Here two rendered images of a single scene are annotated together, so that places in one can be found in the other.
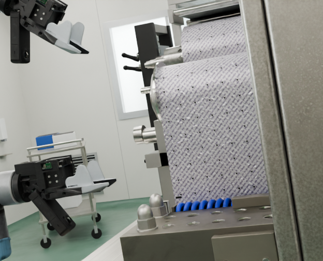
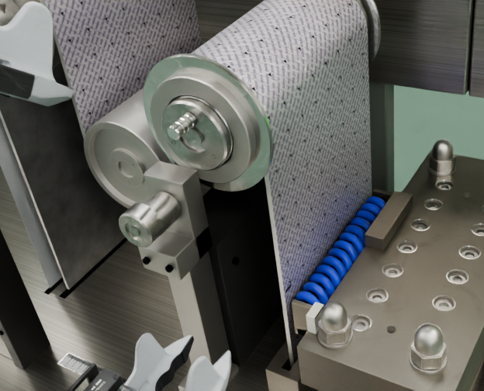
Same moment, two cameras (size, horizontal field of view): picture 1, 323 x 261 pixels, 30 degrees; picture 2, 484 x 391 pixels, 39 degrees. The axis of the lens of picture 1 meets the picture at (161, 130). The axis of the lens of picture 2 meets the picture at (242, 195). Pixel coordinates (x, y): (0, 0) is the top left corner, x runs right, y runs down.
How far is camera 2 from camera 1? 1.20 m
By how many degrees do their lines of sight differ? 72
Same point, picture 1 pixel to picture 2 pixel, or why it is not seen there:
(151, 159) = (186, 257)
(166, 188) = (202, 291)
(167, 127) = (275, 182)
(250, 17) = not seen: outside the picture
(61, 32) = (25, 48)
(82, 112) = not seen: outside the picture
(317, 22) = not seen: outside the picture
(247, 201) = (392, 230)
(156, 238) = (471, 358)
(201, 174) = (308, 231)
